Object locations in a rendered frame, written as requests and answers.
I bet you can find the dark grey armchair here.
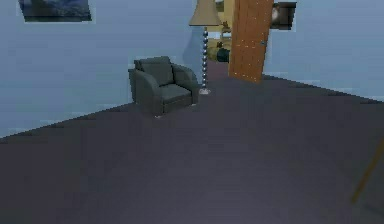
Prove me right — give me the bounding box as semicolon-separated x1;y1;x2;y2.
128;55;200;119

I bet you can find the beige shade floor lamp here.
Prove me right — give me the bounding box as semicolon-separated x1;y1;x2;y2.
188;0;222;96

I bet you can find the dark round object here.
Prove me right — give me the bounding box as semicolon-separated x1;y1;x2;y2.
216;48;231;64

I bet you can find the brown wooden room door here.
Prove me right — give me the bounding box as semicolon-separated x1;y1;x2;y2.
227;0;275;84

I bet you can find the black framed picture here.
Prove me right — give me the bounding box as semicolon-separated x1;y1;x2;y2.
270;1;298;31

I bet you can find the dark blue framed picture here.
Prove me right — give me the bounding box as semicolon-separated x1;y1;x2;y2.
18;0;93;23

